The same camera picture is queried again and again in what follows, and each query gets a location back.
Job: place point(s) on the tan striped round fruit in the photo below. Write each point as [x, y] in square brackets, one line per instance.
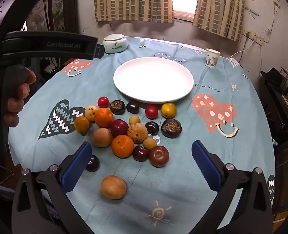
[137, 133]

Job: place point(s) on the person's left hand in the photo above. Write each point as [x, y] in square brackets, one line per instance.
[23, 91]

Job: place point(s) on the black hat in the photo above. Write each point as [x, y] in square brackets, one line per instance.
[273, 76]

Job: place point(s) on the small tan longan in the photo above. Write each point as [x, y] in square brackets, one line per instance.
[149, 143]
[134, 120]

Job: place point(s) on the brown-red tomato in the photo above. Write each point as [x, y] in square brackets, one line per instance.
[158, 156]

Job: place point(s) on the orange mandarin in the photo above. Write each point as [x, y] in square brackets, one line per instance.
[103, 117]
[122, 146]

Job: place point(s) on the blue printed tablecloth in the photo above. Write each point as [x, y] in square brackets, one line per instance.
[219, 151]

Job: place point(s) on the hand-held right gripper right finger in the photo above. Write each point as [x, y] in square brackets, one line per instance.
[206, 168]

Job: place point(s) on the dark red plum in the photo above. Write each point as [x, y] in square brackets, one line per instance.
[140, 153]

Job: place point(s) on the spotted yellow pear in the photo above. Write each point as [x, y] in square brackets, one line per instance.
[90, 112]

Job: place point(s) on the orange-yellow oval fruit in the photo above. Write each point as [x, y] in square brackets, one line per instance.
[81, 124]

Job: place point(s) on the printed paper cup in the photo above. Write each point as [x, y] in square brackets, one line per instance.
[211, 58]

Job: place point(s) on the large dark brown patterned fruit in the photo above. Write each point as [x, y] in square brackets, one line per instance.
[171, 128]

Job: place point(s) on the cardboard box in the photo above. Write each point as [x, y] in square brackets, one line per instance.
[284, 218]

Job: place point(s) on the tan apricot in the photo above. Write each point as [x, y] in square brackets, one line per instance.
[102, 137]
[113, 187]

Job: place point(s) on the white ceramic lidded jar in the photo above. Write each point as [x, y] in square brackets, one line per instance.
[115, 43]

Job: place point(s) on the white plate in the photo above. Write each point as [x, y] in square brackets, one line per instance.
[153, 81]

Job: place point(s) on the dark wooden cabinet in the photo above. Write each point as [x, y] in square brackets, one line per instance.
[72, 9]

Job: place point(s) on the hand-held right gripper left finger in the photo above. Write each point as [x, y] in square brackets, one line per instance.
[76, 168]

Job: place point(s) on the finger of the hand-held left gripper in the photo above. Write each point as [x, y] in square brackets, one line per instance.
[100, 51]

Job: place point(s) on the small dark brown patterned fruit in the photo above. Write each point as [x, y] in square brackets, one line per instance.
[117, 107]

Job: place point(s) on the white wall power strip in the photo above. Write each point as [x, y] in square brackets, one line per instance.
[255, 37]

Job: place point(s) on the black media stand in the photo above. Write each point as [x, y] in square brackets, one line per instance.
[278, 117]

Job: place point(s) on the yellow round citrus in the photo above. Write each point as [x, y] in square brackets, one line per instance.
[168, 110]

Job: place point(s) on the red cherry tomato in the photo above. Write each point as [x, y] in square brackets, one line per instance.
[151, 112]
[103, 102]

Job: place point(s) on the small electric fan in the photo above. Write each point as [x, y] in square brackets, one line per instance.
[35, 21]

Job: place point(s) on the checked beige curtain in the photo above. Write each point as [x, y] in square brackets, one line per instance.
[219, 7]
[134, 0]

